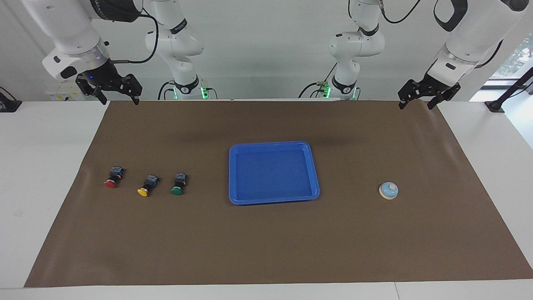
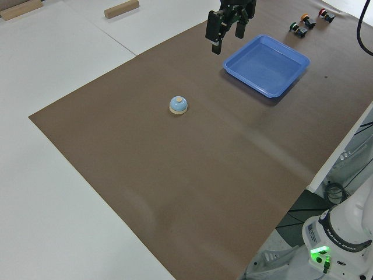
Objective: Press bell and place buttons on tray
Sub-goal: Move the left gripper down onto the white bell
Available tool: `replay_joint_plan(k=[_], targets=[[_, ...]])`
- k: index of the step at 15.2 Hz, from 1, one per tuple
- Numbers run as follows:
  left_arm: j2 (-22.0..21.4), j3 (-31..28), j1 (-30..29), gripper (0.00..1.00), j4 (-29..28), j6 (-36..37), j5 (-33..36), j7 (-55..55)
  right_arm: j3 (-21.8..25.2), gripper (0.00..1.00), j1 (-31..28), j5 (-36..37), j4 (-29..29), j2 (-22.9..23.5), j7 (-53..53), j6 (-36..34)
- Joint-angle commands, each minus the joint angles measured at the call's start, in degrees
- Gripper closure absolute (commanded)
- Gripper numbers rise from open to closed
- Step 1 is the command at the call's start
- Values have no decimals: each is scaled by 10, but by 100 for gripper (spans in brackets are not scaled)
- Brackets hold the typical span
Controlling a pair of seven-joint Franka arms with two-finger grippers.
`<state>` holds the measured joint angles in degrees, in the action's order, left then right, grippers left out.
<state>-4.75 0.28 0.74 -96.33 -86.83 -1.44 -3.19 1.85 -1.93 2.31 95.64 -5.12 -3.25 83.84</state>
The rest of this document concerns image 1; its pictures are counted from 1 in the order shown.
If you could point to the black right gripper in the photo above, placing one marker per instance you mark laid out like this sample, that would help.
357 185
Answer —
104 77

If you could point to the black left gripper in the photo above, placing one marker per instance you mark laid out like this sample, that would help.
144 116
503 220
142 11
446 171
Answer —
433 85

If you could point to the red push button switch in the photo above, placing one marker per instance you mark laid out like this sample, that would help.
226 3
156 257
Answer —
115 171

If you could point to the yellow push button switch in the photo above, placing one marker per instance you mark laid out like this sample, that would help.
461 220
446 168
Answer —
150 181

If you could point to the light blue desk bell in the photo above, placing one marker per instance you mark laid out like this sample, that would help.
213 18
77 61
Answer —
389 191

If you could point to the green push button switch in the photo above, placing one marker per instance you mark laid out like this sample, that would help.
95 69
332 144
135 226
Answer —
180 180

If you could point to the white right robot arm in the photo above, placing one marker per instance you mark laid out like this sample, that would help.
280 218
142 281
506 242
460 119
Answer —
75 29

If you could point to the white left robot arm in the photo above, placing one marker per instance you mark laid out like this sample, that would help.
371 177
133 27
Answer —
462 52

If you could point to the blue plastic tray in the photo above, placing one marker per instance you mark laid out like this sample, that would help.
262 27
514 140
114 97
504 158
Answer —
272 175

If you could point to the window with greenery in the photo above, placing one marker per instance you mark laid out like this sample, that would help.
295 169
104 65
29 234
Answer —
516 58

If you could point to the black table clamp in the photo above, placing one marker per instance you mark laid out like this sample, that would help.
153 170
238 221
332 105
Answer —
8 106

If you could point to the brown table mat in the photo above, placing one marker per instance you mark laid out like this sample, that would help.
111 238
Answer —
266 241

